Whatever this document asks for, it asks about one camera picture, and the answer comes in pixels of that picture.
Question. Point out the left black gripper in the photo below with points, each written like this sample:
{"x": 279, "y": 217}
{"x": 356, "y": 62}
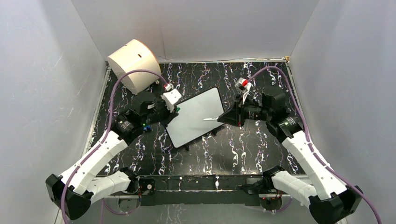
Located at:
{"x": 170, "y": 115}

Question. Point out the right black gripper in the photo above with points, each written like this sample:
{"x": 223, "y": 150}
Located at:
{"x": 235, "y": 116}

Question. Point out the small white whiteboard black frame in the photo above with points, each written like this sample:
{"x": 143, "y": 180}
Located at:
{"x": 189, "y": 124}

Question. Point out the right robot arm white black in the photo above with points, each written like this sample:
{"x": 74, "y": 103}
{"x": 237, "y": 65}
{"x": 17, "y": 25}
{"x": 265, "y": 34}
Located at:
{"x": 328, "y": 199}

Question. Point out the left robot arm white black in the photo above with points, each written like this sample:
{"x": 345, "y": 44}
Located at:
{"x": 78, "y": 187}

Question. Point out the white cylindrical drum container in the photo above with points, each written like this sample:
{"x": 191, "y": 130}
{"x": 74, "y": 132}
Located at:
{"x": 134, "y": 56}

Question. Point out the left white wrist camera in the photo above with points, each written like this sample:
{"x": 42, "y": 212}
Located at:
{"x": 171, "y": 96}

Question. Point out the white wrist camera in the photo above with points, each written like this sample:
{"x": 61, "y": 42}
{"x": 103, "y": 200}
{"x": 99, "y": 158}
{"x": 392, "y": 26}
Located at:
{"x": 243, "y": 86}
{"x": 171, "y": 96}

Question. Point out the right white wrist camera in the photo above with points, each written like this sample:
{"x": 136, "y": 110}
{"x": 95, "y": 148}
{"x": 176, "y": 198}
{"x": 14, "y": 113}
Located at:
{"x": 243, "y": 86}

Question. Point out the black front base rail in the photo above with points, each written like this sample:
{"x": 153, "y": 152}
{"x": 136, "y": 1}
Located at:
{"x": 207, "y": 189}

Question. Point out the aluminium frame rail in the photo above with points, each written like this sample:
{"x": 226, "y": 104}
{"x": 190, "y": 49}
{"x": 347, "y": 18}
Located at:
{"x": 125, "y": 182}

